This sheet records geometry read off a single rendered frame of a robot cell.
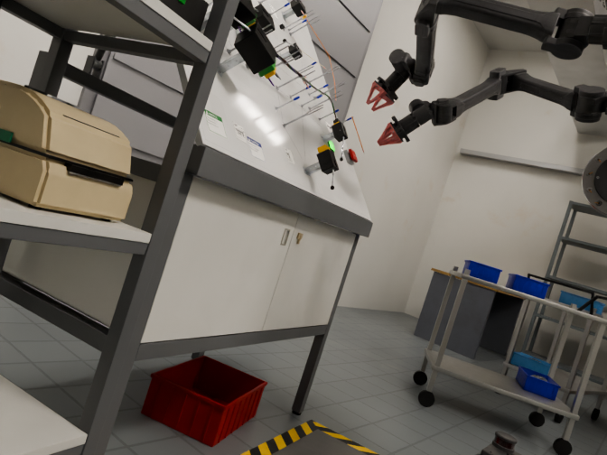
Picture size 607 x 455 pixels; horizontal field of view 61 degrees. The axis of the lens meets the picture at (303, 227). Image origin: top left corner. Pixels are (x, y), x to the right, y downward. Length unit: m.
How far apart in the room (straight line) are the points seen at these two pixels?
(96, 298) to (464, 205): 6.59
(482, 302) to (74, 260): 4.63
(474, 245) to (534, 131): 1.69
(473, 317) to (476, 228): 2.13
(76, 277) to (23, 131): 0.46
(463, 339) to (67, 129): 4.96
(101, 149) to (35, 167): 0.14
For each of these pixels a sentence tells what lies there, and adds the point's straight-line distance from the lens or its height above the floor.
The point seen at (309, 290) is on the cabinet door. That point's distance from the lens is 1.89.
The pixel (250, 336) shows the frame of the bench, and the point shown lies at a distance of 1.63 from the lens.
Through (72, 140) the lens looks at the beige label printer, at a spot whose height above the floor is 0.79.
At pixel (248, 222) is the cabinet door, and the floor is 0.73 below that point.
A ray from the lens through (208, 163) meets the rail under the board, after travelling 1.15.
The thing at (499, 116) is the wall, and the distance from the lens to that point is 7.76.
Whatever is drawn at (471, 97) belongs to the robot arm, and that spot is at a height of 1.38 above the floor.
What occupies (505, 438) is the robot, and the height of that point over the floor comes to 0.32.
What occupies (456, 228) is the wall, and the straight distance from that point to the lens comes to 7.47.
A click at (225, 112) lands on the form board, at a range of 1.31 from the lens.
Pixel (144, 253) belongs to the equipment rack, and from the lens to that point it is 1.07.
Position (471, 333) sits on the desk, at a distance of 5.54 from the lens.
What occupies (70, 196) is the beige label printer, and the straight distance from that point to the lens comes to 0.96.
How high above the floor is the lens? 0.77
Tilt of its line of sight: level
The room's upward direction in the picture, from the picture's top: 18 degrees clockwise
